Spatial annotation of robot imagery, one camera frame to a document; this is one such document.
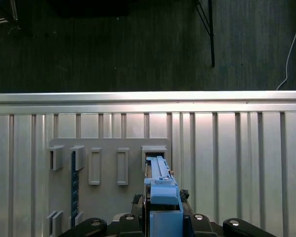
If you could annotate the metal frame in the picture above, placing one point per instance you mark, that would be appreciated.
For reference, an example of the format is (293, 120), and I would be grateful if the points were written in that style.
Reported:
(13, 10)

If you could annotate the grey parts rack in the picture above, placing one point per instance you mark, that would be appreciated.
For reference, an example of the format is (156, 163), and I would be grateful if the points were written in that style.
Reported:
(108, 197)

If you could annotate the hard disk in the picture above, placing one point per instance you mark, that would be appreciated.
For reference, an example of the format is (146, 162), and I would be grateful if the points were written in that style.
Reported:
(162, 195)

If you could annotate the blue RAM stick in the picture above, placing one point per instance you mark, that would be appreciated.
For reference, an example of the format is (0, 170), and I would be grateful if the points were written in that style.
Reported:
(74, 185)

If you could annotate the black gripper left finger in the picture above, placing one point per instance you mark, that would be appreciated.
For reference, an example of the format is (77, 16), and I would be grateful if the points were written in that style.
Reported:
(130, 224)

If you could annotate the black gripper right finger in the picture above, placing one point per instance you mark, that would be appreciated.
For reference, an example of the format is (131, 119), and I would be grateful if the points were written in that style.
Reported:
(199, 224)

